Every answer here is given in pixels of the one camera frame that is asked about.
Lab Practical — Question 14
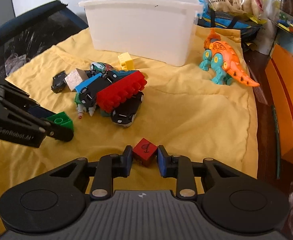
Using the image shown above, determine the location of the blue building brick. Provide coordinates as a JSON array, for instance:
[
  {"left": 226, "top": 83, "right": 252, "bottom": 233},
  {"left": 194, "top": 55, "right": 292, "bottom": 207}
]
[{"left": 75, "top": 73, "right": 102, "bottom": 93}]

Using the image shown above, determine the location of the beige wooden cube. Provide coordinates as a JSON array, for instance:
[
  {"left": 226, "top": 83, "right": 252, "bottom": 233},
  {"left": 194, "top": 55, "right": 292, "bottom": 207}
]
[{"left": 64, "top": 68, "right": 88, "bottom": 92}]

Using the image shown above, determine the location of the small green building brick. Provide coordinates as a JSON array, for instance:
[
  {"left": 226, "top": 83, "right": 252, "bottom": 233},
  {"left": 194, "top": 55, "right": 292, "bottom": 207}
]
[{"left": 47, "top": 112, "right": 74, "bottom": 131}]

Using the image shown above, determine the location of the large red building brick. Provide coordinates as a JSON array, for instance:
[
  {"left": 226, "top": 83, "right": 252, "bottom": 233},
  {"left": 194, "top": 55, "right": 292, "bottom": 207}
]
[{"left": 97, "top": 71, "right": 147, "bottom": 113}]

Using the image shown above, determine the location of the black mesh chair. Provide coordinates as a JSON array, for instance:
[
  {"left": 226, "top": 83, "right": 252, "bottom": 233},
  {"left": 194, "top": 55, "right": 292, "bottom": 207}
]
[{"left": 0, "top": 0, "right": 88, "bottom": 78}]

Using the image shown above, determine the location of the red wooden cube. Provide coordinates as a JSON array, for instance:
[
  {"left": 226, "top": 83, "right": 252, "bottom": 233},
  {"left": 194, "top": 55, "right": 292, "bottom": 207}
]
[{"left": 133, "top": 138, "right": 158, "bottom": 167}]

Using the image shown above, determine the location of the black upside-down toy car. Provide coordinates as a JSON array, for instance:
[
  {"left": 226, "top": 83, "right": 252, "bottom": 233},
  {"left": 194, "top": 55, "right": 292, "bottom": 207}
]
[{"left": 51, "top": 70, "right": 67, "bottom": 94}]

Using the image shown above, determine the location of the orange box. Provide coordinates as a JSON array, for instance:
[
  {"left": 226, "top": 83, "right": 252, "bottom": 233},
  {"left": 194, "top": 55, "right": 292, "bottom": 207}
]
[{"left": 265, "top": 44, "right": 293, "bottom": 164}]

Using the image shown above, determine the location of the green white toy car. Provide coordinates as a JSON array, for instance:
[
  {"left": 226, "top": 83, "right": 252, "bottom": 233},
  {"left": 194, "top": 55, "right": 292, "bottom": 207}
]
[{"left": 89, "top": 62, "right": 115, "bottom": 75}]

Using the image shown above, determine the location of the yellow building brick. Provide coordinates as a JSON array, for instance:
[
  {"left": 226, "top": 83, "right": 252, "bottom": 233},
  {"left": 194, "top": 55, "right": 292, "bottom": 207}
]
[{"left": 118, "top": 52, "right": 135, "bottom": 71}]

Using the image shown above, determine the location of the orange teal toy dinosaur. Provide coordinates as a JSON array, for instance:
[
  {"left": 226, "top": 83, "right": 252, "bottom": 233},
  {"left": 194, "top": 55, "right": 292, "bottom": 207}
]
[{"left": 199, "top": 28, "right": 260, "bottom": 87}]

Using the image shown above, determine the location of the black gold race car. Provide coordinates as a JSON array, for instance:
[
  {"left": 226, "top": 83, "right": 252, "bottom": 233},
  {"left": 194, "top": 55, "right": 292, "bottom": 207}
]
[{"left": 79, "top": 70, "right": 136, "bottom": 107}]

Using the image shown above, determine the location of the white plastic bin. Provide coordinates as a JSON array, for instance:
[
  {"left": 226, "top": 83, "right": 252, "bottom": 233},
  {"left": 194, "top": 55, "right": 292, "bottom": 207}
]
[{"left": 79, "top": 0, "right": 203, "bottom": 67}]

